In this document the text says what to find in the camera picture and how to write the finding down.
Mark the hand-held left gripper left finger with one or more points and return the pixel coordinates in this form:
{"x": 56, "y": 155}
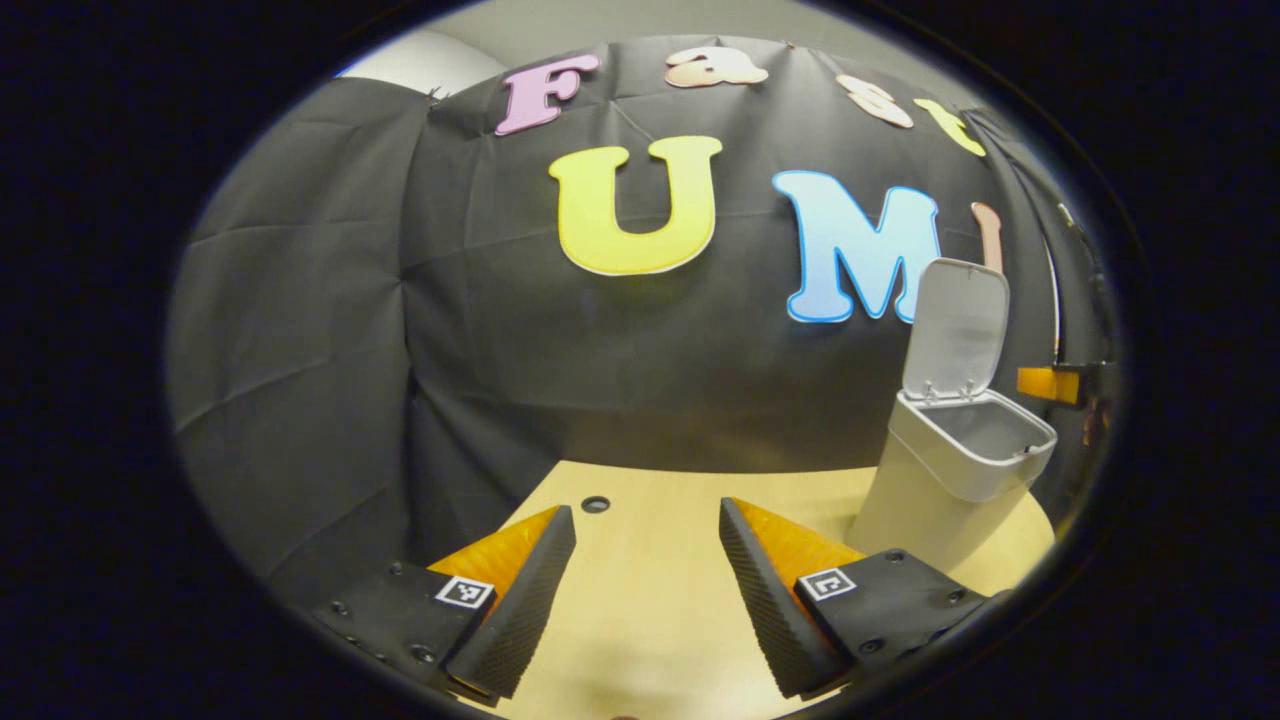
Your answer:
{"x": 520, "y": 610}

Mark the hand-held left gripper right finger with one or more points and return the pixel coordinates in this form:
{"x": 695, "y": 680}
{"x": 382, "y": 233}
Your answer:
{"x": 765, "y": 600}

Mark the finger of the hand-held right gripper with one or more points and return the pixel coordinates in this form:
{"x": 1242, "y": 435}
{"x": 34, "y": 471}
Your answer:
{"x": 1050, "y": 384}

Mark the white desktop garbage bin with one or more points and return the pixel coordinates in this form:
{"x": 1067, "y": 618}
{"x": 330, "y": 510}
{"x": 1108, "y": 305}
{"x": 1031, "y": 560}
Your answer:
{"x": 940, "y": 470}

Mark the wooden desktop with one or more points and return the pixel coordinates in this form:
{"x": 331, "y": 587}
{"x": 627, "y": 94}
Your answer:
{"x": 650, "y": 600}

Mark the black backdrop cloth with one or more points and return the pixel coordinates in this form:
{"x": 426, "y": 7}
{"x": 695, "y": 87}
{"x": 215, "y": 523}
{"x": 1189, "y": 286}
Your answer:
{"x": 620, "y": 380}

